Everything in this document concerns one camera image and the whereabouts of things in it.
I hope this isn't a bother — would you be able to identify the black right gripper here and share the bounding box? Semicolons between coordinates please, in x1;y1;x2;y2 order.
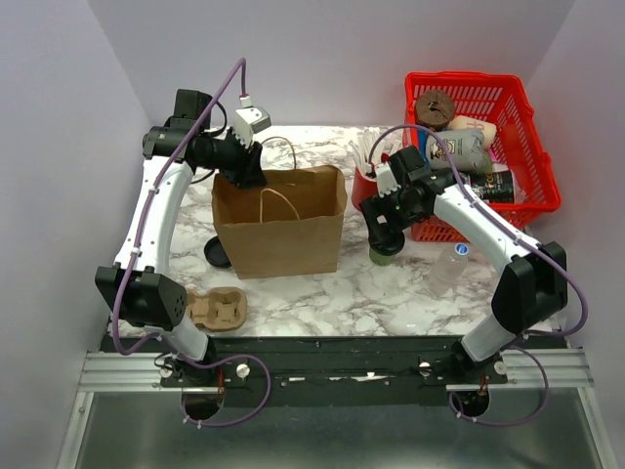
358;185;425;243

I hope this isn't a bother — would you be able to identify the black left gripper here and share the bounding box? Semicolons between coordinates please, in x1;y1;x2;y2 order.
197;125;268;190

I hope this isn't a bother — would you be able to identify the brown paper bag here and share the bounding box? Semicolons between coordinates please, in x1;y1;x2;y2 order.
212;165;348;279

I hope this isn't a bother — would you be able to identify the black coffee cup lid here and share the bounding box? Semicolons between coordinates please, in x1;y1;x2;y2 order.
203;236;231;269

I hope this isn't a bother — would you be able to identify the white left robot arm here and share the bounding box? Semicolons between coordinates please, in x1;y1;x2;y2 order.
95;89;271;386

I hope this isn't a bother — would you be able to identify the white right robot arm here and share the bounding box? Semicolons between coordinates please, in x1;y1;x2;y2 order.
359;147;567;383

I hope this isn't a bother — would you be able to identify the grey coffee bag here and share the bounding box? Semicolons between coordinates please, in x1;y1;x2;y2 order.
425;130;492;173

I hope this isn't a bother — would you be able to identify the black coffee bag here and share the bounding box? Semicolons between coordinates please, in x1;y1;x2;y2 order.
469;170;517;203

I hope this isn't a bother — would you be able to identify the clear plastic water bottle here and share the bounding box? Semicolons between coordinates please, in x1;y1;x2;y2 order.
426;242;469;297

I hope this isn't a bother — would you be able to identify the red cup with straws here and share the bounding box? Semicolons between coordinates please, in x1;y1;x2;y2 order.
347;130;401;210

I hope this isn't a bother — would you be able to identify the beige wrapped roll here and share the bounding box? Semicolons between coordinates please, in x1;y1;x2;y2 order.
447;115;497;149

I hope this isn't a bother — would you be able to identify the brown cardboard cup carrier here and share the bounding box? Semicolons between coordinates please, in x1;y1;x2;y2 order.
187;287;248;332

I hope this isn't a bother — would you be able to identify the red plastic basket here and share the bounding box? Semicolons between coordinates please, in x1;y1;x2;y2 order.
404;71;562;229

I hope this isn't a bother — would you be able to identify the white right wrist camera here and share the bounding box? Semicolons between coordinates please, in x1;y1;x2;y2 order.
368;162;401;198

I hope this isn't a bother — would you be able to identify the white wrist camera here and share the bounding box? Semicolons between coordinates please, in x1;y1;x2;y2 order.
232;95;271;149
368;162;401;198

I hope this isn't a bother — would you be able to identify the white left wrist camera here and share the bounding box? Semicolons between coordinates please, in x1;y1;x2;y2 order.
232;95;271;149

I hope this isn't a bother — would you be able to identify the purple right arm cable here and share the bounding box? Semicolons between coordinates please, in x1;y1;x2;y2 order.
366;124;590;426

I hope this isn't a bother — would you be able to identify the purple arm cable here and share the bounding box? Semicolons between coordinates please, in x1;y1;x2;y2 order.
366;124;590;426
109;57;272;428

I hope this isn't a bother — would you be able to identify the black mounting base rail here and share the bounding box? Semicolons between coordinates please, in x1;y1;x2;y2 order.
155;334;509;408

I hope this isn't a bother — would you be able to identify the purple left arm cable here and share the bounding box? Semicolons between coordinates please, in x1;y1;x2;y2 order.
109;57;272;428

